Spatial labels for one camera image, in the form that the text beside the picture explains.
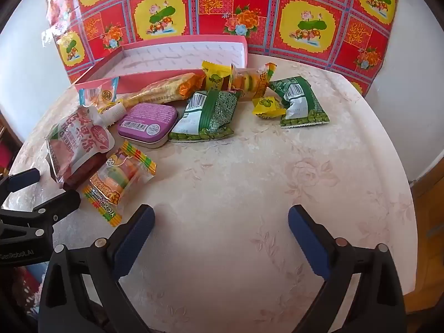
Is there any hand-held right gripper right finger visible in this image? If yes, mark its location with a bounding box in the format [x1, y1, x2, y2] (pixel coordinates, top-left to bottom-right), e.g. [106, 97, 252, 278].
[287, 204, 406, 333]

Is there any green pea snack packet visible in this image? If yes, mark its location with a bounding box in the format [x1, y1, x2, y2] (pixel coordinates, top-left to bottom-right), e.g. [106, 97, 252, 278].
[269, 76, 331, 129]
[168, 90, 240, 143]

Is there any red floral printed wall sheet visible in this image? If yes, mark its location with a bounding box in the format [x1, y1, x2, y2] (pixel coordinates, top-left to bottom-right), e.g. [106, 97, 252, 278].
[43, 0, 401, 98]

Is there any rainbow gummy burger packet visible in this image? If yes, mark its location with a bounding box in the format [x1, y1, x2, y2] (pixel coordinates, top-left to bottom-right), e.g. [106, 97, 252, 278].
[229, 62, 278, 101]
[81, 142, 157, 228]

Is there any yellow candy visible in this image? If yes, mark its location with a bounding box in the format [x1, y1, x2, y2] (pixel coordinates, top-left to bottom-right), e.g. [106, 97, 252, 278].
[202, 60, 234, 92]
[252, 96, 287, 119]

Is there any pink cardboard box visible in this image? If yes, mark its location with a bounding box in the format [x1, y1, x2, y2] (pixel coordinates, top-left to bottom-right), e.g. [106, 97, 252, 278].
[74, 35, 249, 96]

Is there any blue white clear snack packet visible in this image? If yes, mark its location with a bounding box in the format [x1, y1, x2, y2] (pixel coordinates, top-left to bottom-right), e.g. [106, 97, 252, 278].
[79, 77, 120, 112]

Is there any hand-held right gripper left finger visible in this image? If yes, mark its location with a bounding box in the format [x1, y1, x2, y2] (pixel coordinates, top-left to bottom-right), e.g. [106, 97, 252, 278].
[38, 204, 155, 333]

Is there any red white jelly pouch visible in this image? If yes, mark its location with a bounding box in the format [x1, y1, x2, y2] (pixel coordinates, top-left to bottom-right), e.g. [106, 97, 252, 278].
[46, 102, 130, 185]

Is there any wooden bookshelf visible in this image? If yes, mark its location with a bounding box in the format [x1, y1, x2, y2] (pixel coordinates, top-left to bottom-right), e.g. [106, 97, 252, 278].
[0, 113, 23, 177]

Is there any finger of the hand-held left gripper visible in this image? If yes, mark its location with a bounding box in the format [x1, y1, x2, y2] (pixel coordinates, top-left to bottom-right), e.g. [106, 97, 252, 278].
[0, 189, 82, 243]
[0, 167, 41, 198]

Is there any orange yellow cracker packet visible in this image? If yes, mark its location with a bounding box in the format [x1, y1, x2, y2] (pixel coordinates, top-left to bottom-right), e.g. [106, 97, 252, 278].
[120, 72, 206, 111]

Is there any purple metal tin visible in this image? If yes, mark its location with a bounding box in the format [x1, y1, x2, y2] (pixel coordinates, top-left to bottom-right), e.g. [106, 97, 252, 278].
[117, 103, 180, 148]

